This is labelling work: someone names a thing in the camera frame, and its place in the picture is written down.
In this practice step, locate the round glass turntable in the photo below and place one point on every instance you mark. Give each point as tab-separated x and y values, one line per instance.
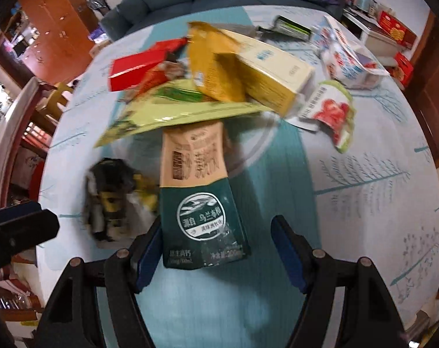
254	145

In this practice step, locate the white table with red edge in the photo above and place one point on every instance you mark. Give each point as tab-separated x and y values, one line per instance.
14	137

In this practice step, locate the yellow-green snack bag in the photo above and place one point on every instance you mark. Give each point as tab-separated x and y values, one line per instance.
161	116

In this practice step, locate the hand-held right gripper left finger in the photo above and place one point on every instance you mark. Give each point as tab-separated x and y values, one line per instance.
147	261

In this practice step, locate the yellow cardboard box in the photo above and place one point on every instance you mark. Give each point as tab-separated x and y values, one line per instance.
274	79

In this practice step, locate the red gift box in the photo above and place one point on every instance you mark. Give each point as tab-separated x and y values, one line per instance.
397	31
402	69

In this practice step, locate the black and yellow crumpled wrapper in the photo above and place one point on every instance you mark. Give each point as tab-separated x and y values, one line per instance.
110	195

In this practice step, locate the printed teal white tablecloth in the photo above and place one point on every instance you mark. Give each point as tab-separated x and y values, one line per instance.
368	206

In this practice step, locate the white side table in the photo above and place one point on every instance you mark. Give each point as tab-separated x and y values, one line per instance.
379	40

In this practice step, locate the black and green packet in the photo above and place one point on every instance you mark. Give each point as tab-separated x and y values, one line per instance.
292	27

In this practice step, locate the white red wrapper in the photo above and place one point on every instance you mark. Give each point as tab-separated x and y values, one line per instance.
332	110

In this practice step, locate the red cardboard box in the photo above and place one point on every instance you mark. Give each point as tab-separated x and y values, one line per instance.
132	67

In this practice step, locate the light blue container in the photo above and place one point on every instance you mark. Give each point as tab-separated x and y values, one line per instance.
366	2

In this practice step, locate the black fan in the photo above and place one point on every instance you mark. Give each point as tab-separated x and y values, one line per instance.
98	3

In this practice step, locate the green and tan milk carton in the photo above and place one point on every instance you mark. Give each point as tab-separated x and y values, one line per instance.
201	217

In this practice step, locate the yellow stool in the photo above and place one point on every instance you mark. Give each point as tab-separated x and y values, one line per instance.
58	99

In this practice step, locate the brown wooden cabinet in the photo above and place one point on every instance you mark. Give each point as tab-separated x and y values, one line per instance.
56	25

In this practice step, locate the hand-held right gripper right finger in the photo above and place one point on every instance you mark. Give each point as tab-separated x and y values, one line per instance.
288	257

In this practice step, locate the mustard yellow bag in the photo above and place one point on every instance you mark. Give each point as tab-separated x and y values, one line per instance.
208	69

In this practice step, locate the white red blue package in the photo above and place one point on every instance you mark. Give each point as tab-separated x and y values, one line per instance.
341	58

